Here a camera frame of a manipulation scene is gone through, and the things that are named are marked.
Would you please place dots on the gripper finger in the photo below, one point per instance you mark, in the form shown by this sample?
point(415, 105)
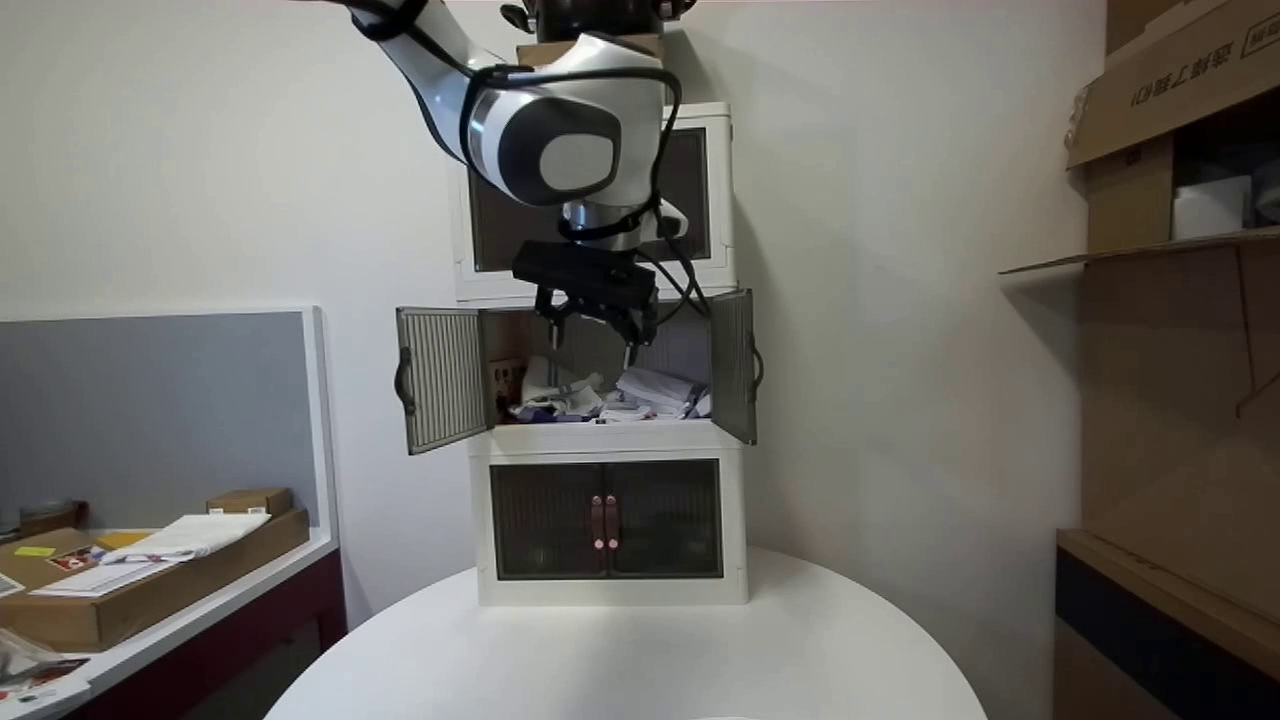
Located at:
point(548, 318)
point(636, 335)

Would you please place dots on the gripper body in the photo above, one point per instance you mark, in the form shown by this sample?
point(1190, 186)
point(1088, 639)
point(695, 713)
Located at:
point(598, 308)

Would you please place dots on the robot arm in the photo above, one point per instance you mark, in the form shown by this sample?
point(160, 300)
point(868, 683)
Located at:
point(560, 150)

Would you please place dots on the folded white towel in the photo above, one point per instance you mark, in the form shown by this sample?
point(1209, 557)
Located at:
point(655, 388)

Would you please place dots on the crumpled white towel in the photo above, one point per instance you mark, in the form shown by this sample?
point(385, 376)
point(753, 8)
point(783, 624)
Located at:
point(560, 395)

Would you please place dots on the ribbed grey cabinet door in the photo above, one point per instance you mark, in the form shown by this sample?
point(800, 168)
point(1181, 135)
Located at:
point(445, 380)
point(732, 365)

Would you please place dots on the white stacked storage cabinet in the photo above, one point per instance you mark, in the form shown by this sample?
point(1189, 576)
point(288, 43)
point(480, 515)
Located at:
point(610, 520)

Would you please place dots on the cardboard box on cabinet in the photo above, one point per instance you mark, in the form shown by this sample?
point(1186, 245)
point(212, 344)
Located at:
point(545, 50)

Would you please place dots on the dark wood-topped cabinet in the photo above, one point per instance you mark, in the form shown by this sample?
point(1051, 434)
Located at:
point(1160, 640)

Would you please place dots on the small patterned box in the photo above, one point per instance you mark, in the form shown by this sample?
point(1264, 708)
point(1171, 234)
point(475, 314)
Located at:
point(505, 382)

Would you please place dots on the small cardboard box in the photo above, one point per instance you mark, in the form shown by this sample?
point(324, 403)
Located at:
point(250, 500)

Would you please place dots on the grey desk partition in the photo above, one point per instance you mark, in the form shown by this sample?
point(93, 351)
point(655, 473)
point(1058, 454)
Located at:
point(150, 410)

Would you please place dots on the white and maroon desk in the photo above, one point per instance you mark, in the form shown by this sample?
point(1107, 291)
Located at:
point(230, 620)

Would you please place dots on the large flat cardboard box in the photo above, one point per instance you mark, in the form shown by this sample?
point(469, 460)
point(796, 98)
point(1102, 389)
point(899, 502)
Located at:
point(180, 580)

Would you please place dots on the white paper sheet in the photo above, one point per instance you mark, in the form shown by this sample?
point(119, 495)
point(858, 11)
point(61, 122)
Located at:
point(95, 580)

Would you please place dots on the red and white card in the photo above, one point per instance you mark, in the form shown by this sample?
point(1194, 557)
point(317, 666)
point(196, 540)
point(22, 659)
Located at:
point(75, 560)

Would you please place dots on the stack of cardboard boxes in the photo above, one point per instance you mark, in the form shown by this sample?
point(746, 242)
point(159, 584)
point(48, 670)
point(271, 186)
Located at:
point(1170, 400)

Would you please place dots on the yellow sticky note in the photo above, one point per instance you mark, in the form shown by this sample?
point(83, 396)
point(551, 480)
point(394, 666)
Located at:
point(34, 552)

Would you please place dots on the white box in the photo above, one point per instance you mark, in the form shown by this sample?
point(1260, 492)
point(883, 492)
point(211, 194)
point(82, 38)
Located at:
point(1212, 208)

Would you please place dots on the pile of printed leaflets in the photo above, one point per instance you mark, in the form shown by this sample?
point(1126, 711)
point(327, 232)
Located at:
point(30, 670)

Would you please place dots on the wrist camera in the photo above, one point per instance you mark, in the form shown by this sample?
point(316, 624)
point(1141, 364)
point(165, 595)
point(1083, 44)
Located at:
point(585, 270)

